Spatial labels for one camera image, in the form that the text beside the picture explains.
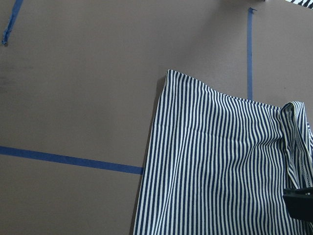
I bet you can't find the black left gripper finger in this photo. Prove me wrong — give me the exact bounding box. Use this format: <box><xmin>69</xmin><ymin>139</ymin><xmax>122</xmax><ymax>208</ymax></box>
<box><xmin>283</xmin><ymin>187</ymin><xmax>313</xmax><ymax>219</ymax></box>

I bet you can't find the navy white striped polo shirt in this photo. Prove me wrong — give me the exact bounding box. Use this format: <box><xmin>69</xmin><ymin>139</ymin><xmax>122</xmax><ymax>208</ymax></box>
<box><xmin>133</xmin><ymin>70</ymin><xmax>313</xmax><ymax>235</ymax></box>

